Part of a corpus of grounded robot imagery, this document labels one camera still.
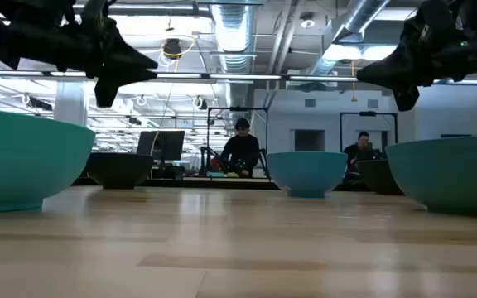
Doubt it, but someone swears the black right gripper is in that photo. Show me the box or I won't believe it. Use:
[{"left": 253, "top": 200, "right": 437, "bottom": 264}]
[{"left": 355, "top": 0, "right": 472, "bottom": 113}]

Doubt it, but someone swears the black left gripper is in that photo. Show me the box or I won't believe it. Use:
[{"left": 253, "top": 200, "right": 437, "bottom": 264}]
[{"left": 55, "top": 16, "right": 159, "bottom": 108}]

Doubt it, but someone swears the teal bowl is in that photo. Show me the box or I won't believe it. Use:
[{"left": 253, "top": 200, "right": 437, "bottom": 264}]
[
  {"left": 0, "top": 108, "right": 97, "bottom": 214},
  {"left": 385, "top": 135, "right": 477, "bottom": 219}
]

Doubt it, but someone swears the black ceiling device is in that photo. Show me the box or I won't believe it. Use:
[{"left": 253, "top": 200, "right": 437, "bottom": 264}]
[{"left": 162, "top": 37, "right": 184, "bottom": 60}]

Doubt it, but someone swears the white pillar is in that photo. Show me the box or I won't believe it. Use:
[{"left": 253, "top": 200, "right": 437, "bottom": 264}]
[{"left": 53, "top": 80, "right": 90, "bottom": 126}]

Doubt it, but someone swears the person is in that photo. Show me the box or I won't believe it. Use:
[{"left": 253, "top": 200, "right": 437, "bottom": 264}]
[
  {"left": 342, "top": 131, "right": 384, "bottom": 185},
  {"left": 220, "top": 118, "right": 262, "bottom": 180}
]

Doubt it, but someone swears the black computer monitor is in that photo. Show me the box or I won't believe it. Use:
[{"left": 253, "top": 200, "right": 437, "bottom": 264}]
[{"left": 136, "top": 130, "right": 186, "bottom": 162}]

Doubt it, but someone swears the dark grey bowl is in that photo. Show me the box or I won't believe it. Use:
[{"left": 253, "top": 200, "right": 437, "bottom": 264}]
[
  {"left": 84, "top": 152, "right": 155, "bottom": 190},
  {"left": 356, "top": 159, "right": 406, "bottom": 196}
]

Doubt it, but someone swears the long ceiling light strip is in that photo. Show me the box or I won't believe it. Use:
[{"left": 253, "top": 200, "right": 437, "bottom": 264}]
[{"left": 0, "top": 69, "right": 360, "bottom": 83}]

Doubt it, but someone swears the light blue bowl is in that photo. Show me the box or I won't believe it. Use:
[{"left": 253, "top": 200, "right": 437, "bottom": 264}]
[{"left": 266, "top": 151, "right": 349, "bottom": 199}]

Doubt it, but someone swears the yellow hanging cord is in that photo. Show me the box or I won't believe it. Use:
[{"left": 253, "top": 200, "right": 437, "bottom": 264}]
[{"left": 349, "top": 60, "right": 359, "bottom": 103}]

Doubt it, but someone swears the silver ventilation duct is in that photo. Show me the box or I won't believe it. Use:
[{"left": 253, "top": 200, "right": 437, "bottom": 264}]
[
  {"left": 210, "top": 2, "right": 257, "bottom": 75},
  {"left": 307, "top": 0, "right": 392, "bottom": 78}
]

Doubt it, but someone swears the black metal station frame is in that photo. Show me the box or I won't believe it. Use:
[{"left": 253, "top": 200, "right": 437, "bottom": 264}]
[
  {"left": 339, "top": 110, "right": 399, "bottom": 155},
  {"left": 205, "top": 106, "right": 270, "bottom": 180}
]

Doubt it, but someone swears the black table edge rail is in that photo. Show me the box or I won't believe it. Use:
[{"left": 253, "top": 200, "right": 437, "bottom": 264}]
[{"left": 71, "top": 176, "right": 282, "bottom": 191}]

